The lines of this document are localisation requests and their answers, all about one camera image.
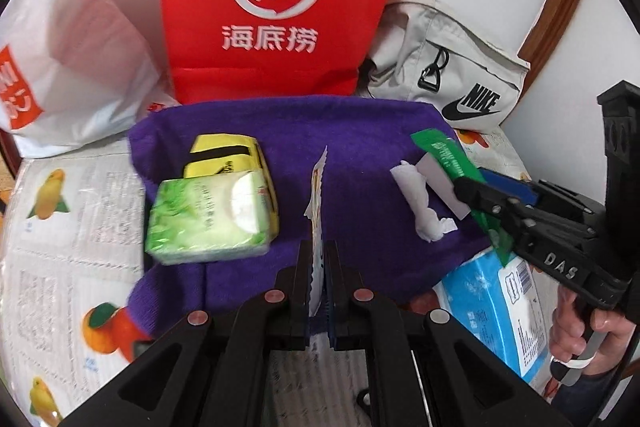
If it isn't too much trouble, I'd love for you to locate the yellow zip pouch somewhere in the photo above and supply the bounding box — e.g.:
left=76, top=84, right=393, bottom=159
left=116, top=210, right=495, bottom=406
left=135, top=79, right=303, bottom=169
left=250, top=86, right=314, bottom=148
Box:
left=181, top=134, right=281, bottom=240

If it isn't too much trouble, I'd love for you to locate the green pocket tissue pack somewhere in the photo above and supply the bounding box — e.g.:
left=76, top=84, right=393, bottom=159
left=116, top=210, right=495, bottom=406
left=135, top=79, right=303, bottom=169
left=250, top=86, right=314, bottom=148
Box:
left=144, top=171, right=273, bottom=265

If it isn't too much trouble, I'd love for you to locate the white plastic shopping bag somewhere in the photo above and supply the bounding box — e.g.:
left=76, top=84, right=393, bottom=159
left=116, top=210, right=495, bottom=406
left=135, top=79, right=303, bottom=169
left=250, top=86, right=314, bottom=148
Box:
left=0, top=0, right=181, bottom=158

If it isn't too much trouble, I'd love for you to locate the purple cloth tray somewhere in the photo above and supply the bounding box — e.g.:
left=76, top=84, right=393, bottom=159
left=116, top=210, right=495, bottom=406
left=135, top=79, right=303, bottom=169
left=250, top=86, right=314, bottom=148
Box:
left=125, top=96, right=496, bottom=338

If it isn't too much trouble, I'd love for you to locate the white tissue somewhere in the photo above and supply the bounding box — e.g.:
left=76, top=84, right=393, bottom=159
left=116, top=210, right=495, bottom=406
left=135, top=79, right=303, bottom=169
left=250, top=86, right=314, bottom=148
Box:
left=390, top=161, right=458, bottom=242

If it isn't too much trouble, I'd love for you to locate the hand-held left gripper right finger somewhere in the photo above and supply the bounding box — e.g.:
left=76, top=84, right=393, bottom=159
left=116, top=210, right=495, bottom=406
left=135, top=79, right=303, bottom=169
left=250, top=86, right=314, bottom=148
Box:
left=324, top=239, right=571, bottom=427

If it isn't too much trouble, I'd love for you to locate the person's right hand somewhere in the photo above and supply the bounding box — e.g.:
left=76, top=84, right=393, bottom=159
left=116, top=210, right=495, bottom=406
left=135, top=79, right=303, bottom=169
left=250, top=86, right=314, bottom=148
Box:
left=550, top=291, right=640, bottom=374

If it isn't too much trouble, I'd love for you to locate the fruit print tablecloth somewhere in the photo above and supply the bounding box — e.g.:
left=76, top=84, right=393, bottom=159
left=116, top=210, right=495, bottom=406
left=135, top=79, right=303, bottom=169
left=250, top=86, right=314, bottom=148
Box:
left=0, top=127, right=561, bottom=427

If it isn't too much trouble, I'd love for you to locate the blue tissue pack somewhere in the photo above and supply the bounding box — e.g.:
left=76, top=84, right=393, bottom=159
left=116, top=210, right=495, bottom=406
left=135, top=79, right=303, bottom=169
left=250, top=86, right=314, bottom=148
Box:
left=432, top=249, right=558, bottom=390

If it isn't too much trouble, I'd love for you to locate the green wipe packet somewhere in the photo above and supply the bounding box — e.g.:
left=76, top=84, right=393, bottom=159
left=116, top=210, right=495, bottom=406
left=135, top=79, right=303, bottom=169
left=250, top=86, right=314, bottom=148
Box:
left=410, top=128, right=523, bottom=268

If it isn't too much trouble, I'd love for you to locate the brown wooden door frame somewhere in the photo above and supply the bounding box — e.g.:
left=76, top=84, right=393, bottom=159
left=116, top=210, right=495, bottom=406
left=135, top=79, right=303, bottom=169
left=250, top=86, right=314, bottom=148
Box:
left=517, top=0, right=593, bottom=72

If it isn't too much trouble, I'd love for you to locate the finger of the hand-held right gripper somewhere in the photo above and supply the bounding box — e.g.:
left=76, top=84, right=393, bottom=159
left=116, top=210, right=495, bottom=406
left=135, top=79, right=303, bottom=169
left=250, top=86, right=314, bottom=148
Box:
left=482, top=168, right=606, bottom=228
left=452, top=177, right=551, bottom=254

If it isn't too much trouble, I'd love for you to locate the grey waist bag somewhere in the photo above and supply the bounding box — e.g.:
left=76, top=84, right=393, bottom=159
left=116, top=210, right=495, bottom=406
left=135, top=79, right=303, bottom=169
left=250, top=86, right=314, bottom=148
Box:
left=357, top=0, right=531, bottom=128

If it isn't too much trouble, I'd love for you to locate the white sachet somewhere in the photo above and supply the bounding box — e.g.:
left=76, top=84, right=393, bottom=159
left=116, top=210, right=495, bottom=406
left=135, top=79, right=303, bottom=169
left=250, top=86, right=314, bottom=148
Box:
left=302, top=146, right=328, bottom=323

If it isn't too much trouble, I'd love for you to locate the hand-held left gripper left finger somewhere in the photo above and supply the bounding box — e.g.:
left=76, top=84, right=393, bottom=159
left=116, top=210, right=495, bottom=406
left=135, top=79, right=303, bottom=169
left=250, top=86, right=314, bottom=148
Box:
left=60, top=239, right=313, bottom=427

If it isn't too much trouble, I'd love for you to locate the red paper shopping bag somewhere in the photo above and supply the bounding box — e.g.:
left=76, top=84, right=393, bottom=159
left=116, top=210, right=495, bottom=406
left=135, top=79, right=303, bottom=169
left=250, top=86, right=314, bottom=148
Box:
left=159, top=0, right=417, bottom=105

